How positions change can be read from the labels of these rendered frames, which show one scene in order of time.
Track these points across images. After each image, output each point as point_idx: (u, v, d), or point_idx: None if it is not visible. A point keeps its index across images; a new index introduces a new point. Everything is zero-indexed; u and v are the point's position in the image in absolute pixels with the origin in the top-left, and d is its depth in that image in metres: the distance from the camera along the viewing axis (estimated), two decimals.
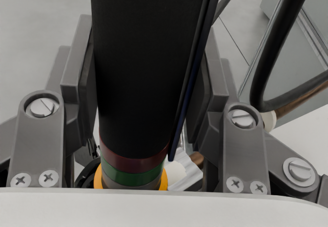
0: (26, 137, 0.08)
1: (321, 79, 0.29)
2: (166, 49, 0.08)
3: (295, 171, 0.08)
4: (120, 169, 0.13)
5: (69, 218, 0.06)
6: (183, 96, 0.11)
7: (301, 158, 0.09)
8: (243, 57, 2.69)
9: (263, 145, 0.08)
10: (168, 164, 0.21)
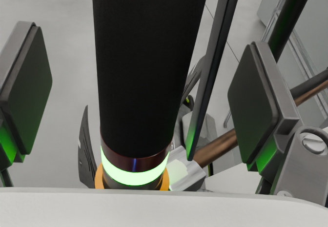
0: None
1: (323, 77, 0.28)
2: (169, 46, 0.08)
3: None
4: (121, 168, 0.13)
5: (69, 218, 0.06)
6: (203, 96, 0.11)
7: None
8: None
9: None
10: (169, 162, 0.21)
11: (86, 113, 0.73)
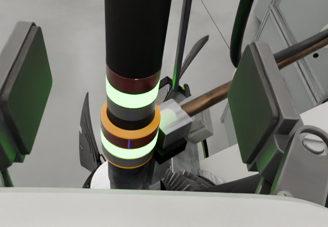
0: None
1: (297, 48, 0.33)
2: None
3: None
4: (122, 91, 0.17)
5: (69, 218, 0.06)
6: (182, 28, 0.15)
7: None
8: None
9: None
10: (161, 111, 0.25)
11: (196, 52, 0.53)
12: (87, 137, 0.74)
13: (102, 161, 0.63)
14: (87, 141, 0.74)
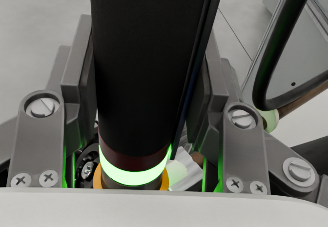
0: (26, 137, 0.08)
1: (324, 78, 0.28)
2: (169, 39, 0.08)
3: (295, 171, 0.08)
4: (120, 167, 0.13)
5: (69, 218, 0.06)
6: (185, 92, 0.11)
7: (301, 158, 0.09)
8: (246, 52, 2.63)
9: (263, 145, 0.08)
10: (169, 163, 0.21)
11: None
12: None
13: None
14: None
